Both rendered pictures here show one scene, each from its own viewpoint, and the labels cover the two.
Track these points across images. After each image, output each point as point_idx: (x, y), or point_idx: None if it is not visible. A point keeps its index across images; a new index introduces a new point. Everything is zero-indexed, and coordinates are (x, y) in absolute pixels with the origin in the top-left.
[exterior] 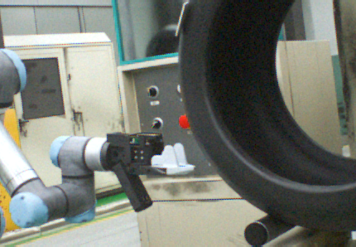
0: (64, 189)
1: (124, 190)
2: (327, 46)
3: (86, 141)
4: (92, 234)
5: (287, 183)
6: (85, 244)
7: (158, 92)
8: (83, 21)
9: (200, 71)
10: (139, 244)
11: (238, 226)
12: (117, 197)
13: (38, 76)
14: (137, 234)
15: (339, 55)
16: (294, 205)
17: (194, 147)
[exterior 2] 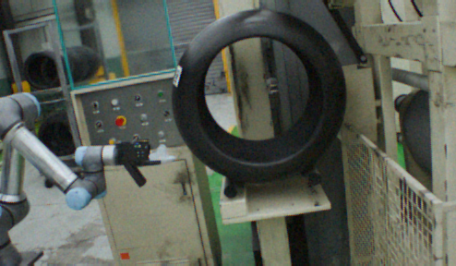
0: (92, 180)
1: (131, 175)
2: None
3: (101, 149)
4: None
5: (248, 163)
6: None
7: (98, 105)
8: None
9: (194, 106)
10: (31, 187)
11: (159, 178)
12: None
13: None
14: (26, 180)
15: (235, 84)
16: (252, 174)
17: (125, 136)
